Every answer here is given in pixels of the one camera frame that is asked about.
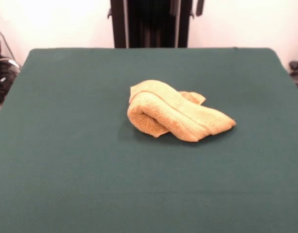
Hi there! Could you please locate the tan terry towel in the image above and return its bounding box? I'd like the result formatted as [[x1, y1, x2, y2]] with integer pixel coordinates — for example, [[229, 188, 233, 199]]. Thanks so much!
[[127, 79, 236, 142]]

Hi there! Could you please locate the dark green table cloth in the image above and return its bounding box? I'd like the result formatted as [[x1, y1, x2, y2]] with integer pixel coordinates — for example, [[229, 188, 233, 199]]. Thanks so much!
[[0, 48, 298, 233]]

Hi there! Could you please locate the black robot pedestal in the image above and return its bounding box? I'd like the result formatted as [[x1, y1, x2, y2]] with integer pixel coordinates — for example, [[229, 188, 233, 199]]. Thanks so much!
[[106, 0, 204, 49]]

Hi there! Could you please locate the black cable bundle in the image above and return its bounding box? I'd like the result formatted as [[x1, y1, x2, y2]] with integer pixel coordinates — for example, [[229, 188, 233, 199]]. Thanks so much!
[[0, 57, 21, 105]]

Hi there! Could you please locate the black device with cables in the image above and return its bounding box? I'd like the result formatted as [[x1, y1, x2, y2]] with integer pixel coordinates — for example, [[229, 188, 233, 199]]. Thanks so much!
[[288, 60, 298, 95]]

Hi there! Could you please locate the thin black cable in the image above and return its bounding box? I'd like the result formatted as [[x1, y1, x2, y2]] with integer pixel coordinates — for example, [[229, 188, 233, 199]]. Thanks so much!
[[0, 21, 19, 67]]

